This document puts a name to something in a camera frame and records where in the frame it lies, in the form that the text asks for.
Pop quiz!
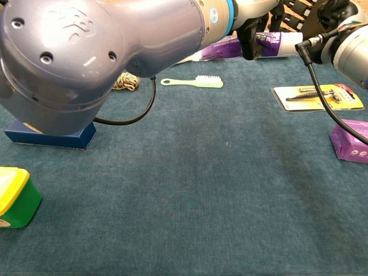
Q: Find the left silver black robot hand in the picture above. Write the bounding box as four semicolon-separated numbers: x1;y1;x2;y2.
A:
232;0;285;61

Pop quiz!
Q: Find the blue table cloth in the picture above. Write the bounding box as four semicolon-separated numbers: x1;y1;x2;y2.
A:
0;56;368;276

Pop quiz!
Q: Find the mint green brush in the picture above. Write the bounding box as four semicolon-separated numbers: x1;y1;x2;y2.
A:
160;75;224;89

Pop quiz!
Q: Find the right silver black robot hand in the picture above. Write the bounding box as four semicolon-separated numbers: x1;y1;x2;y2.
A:
283;0;360;35

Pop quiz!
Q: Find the dark blue long box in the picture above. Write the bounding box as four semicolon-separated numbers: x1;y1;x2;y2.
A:
4;119;97;152

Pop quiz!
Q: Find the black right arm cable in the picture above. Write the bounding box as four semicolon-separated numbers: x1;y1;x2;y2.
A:
295;30;368;146

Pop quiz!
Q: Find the yellow lidded green container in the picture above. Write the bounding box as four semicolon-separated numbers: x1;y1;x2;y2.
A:
0;166;43;229

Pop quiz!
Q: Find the white toothpaste cap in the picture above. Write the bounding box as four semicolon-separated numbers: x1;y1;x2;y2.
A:
281;31;304;58

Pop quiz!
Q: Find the razor in yellow blister pack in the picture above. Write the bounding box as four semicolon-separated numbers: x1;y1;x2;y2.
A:
271;83;365;113

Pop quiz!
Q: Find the purple toothpaste tube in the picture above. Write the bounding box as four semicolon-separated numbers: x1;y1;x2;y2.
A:
200;30;284;62

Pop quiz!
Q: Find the braided multicolour rope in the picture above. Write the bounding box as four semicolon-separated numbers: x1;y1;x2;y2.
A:
111;71;141;92

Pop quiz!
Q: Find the purple cardboard box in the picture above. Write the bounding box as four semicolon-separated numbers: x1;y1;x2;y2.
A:
329;118;368;164

